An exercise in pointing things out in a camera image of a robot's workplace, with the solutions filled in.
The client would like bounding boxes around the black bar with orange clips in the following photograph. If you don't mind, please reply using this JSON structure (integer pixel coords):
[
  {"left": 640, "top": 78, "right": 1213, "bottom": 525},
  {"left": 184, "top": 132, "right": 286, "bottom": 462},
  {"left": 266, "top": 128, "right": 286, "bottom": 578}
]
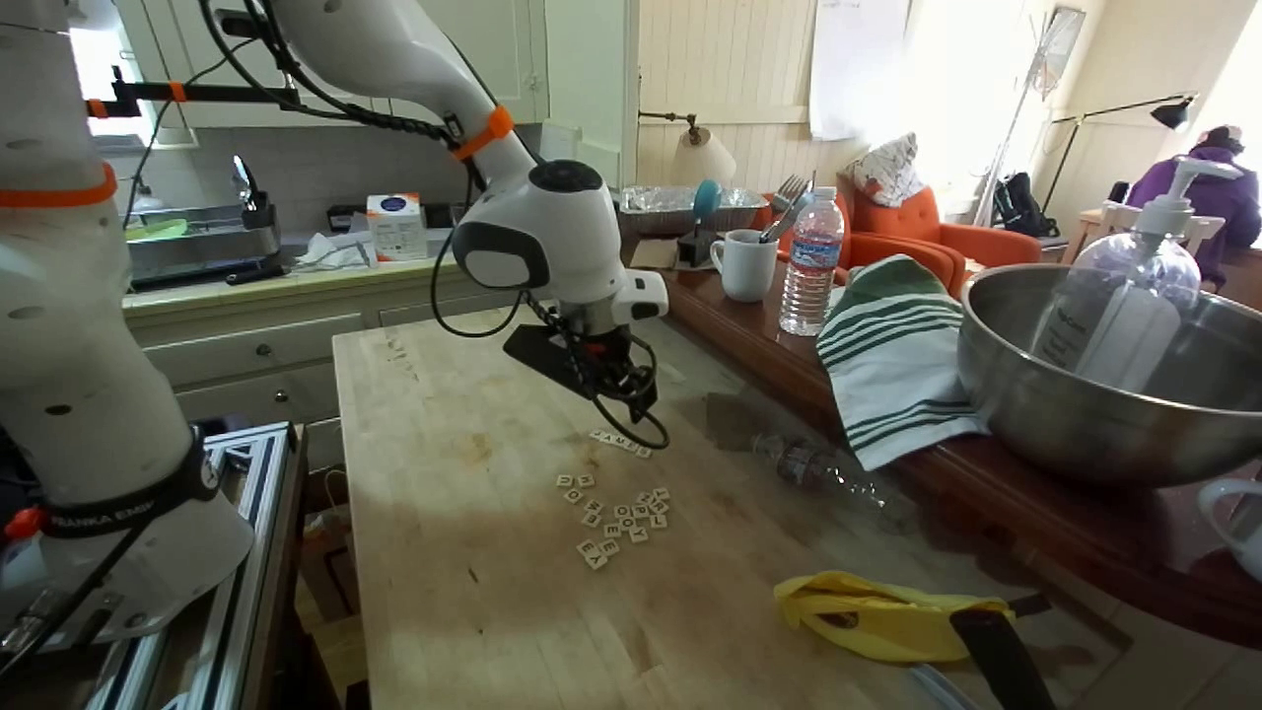
[{"left": 82, "top": 70, "right": 329, "bottom": 119}]

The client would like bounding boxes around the white crumpled cloth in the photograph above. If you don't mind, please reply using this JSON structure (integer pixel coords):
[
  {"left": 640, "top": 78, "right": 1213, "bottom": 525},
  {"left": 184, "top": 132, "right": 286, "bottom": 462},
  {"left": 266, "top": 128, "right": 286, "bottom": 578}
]
[{"left": 290, "top": 229, "right": 389, "bottom": 276}]

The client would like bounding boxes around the brown cardboard sheet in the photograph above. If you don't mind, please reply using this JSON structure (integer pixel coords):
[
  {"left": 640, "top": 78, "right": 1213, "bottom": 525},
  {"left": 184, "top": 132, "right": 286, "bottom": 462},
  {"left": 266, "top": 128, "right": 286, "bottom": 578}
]
[{"left": 625, "top": 234, "right": 686, "bottom": 276}]

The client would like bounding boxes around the white hanging paper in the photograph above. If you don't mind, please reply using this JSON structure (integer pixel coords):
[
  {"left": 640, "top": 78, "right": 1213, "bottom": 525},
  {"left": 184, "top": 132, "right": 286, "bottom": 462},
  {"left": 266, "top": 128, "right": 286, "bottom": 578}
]
[{"left": 804, "top": 0, "right": 924, "bottom": 145}]

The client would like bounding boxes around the crushed clear plastic bottle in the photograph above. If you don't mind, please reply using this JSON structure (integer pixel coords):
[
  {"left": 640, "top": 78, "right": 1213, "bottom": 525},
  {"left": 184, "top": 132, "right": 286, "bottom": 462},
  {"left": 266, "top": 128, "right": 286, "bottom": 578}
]
[{"left": 747, "top": 429, "right": 895, "bottom": 512}]

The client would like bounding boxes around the white container blue label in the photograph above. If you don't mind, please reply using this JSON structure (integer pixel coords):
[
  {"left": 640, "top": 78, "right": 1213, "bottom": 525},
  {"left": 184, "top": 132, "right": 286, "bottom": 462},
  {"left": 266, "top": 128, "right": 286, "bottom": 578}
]
[{"left": 364, "top": 191, "right": 429, "bottom": 265}]

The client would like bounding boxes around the large steel mixing bowl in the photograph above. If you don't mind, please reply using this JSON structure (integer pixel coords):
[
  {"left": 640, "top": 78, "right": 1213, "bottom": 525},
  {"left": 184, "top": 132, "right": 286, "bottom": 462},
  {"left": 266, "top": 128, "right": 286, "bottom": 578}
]
[{"left": 955, "top": 259, "right": 1262, "bottom": 493}]

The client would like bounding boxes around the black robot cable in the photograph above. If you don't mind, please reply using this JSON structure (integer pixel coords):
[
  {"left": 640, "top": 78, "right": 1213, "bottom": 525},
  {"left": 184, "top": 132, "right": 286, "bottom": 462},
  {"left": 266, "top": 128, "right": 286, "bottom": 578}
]
[{"left": 193, "top": 0, "right": 674, "bottom": 453}]

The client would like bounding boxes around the large aluminium foil tray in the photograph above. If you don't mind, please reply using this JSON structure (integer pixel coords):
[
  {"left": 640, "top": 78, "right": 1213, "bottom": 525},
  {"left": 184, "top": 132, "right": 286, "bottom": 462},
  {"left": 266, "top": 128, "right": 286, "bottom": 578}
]
[{"left": 613, "top": 182, "right": 770, "bottom": 223}]

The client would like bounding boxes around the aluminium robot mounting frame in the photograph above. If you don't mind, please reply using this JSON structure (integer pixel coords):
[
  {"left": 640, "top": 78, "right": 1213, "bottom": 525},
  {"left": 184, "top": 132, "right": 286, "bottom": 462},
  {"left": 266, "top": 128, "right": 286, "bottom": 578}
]
[{"left": 0, "top": 418, "right": 310, "bottom": 710}]

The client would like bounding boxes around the orange velcro strap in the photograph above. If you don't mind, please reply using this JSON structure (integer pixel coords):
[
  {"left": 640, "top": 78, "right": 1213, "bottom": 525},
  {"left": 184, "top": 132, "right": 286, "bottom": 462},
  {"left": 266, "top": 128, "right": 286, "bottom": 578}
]
[
  {"left": 449, "top": 102, "right": 521, "bottom": 166},
  {"left": 0, "top": 161, "right": 122, "bottom": 212}
]

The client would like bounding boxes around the teal plastic scoop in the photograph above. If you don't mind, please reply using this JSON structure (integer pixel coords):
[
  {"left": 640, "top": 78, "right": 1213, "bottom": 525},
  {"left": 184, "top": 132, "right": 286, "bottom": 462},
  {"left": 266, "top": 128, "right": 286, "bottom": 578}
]
[{"left": 686, "top": 178, "right": 730, "bottom": 244}]

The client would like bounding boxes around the orange armchair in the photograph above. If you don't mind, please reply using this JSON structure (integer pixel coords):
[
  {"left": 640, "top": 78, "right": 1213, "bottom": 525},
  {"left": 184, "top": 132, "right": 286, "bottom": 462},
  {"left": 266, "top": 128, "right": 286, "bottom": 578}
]
[{"left": 747, "top": 174, "right": 1049, "bottom": 299}]

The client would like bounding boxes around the white mug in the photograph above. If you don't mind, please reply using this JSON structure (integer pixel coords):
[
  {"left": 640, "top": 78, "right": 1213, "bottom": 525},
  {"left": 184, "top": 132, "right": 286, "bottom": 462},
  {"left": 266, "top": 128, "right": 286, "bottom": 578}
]
[{"left": 707, "top": 224, "right": 786, "bottom": 307}]

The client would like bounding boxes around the table lamp white shade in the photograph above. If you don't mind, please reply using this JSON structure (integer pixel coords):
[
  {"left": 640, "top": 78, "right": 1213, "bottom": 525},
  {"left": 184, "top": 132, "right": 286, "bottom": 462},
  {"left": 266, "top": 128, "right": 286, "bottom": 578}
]
[{"left": 640, "top": 108, "right": 742, "bottom": 191}]

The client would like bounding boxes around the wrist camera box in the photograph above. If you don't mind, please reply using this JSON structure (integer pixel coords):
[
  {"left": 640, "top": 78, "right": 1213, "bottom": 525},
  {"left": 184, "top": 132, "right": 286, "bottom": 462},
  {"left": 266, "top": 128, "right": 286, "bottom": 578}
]
[{"left": 602, "top": 265, "right": 674, "bottom": 326}]

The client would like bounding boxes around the clear plastic water bottle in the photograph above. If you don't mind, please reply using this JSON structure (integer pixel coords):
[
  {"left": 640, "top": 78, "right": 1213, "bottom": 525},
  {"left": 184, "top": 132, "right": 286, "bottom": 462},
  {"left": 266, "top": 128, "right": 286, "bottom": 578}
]
[{"left": 778, "top": 184, "right": 846, "bottom": 344}]

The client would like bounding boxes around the tall stand with panel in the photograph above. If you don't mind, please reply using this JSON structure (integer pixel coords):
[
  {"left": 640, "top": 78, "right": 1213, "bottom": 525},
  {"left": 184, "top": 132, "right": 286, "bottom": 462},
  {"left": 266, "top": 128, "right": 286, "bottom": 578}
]
[{"left": 971, "top": 0, "right": 1093, "bottom": 229}]

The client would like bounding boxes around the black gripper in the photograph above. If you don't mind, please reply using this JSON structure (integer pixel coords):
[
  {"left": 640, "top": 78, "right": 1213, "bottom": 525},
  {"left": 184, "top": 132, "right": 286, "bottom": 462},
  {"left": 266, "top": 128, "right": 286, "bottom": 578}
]
[{"left": 499, "top": 320, "right": 663, "bottom": 426}]

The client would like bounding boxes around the white kitchen cabinet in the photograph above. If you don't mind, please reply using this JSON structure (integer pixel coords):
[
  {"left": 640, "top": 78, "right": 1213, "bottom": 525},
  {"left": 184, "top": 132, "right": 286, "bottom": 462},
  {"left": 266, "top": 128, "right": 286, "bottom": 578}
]
[{"left": 116, "top": 249, "right": 529, "bottom": 437}]

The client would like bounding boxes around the metal kitchen utensil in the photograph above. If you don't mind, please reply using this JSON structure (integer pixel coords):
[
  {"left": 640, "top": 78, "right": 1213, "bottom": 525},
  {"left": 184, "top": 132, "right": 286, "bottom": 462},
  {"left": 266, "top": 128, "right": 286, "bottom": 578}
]
[
  {"left": 771, "top": 174, "right": 811, "bottom": 234},
  {"left": 757, "top": 195, "right": 791, "bottom": 249}
]

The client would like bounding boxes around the patterned pillow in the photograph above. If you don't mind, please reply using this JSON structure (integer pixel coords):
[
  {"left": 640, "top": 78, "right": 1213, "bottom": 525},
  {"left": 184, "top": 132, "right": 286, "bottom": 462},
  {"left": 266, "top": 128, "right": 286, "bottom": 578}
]
[{"left": 842, "top": 132, "right": 930, "bottom": 211}]

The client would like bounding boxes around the black floor lamp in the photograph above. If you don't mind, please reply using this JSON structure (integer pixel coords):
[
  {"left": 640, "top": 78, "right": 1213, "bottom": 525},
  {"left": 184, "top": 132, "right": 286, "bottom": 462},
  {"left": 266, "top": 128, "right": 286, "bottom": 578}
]
[{"left": 1038, "top": 90, "right": 1200, "bottom": 223}]

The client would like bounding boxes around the black stand block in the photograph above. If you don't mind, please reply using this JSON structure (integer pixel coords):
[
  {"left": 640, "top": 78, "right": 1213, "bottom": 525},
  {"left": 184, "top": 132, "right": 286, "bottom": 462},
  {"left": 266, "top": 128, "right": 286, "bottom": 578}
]
[{"left": 674, "top": 229, "right": 716, "bottom": 271}]

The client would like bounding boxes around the black handle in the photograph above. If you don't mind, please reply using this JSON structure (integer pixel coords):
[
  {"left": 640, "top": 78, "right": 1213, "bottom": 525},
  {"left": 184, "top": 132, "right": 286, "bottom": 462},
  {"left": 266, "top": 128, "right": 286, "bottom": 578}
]
[{"left": 945, "top": 591, "right": 1064, "bottom": 710}]

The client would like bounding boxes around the person in purple shirt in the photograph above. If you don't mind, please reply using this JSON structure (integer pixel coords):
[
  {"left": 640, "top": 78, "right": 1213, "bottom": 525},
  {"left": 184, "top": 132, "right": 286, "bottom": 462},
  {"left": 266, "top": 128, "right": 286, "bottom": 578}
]
[{"left": 1123, "top": 124, "right": 1262, "bottom": 287}]

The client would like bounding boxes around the black bag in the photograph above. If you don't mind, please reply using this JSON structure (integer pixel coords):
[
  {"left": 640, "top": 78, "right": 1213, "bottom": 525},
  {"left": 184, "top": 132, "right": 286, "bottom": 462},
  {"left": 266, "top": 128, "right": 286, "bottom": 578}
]
[{"left": 988, "top": 169, "right": 1058, "bottom": 244}]

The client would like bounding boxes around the green striped white towel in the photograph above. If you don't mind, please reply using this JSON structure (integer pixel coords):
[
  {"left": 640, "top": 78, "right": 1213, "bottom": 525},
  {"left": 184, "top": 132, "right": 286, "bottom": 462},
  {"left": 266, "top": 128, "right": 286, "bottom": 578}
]
[{"left": 811, "top": 251, "right": 995, "bottom": 472}]

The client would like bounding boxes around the dark brown wooden table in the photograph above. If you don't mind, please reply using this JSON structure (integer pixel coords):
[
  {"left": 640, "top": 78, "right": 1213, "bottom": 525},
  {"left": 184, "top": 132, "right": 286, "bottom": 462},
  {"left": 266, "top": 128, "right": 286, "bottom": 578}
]
[{"left": 570, "top": 200, "right": 1262, "bottom": 654}]

